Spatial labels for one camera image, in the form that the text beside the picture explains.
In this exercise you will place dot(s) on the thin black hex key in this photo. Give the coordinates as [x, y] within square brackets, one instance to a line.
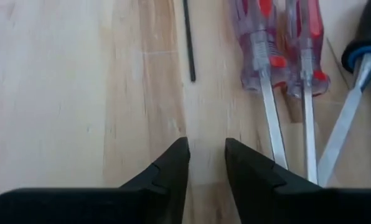
[188, 40]

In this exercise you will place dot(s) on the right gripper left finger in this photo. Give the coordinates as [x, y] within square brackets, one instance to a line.
[95, 207]

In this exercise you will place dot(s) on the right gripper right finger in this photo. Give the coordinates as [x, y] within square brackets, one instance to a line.
[297, 208]

